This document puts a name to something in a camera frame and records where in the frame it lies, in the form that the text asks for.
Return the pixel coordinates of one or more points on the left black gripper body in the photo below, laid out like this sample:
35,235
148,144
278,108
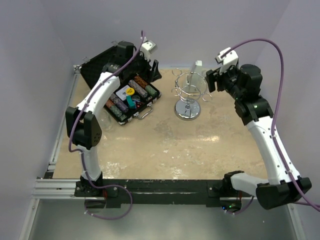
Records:
142,66

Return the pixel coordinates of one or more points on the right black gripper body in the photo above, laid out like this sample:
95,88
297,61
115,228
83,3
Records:
230,78

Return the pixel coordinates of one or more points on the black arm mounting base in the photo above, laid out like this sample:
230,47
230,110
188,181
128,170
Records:
206,192

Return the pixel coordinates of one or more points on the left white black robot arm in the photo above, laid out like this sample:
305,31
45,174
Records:
105,74

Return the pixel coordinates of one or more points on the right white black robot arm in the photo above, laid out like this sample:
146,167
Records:
284,184

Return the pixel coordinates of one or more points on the chrome wine glass rack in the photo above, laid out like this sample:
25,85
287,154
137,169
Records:
187,107

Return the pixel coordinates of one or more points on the brown orange chip stack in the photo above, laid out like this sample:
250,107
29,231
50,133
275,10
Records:
142,83

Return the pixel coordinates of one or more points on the black poker chip case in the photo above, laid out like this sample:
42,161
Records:
111,60

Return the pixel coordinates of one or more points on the grey purple chip stack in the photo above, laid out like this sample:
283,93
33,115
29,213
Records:
138,88

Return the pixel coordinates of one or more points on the yellow big blind button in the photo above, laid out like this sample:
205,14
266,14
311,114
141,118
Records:
130,91

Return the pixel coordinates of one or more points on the clear dealer button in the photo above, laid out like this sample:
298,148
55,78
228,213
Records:
136,98

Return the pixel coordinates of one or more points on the white playing card box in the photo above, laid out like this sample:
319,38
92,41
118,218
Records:
121,93

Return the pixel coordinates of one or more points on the teal dealer block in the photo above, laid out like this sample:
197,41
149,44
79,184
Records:
130,102

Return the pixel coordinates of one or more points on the purple white chip stack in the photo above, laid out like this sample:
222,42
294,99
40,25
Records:
119,103

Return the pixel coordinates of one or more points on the red brown chip stack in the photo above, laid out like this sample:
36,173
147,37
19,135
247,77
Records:
109,104

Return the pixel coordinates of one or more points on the dark green chip stack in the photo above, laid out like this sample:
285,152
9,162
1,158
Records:
117,112

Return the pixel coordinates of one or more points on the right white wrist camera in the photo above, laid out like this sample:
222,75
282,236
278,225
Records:
226,59

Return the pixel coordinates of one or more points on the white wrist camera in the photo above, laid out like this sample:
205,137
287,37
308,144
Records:
226,59
147,48

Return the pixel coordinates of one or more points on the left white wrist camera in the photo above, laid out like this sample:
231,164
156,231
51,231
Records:
147,48

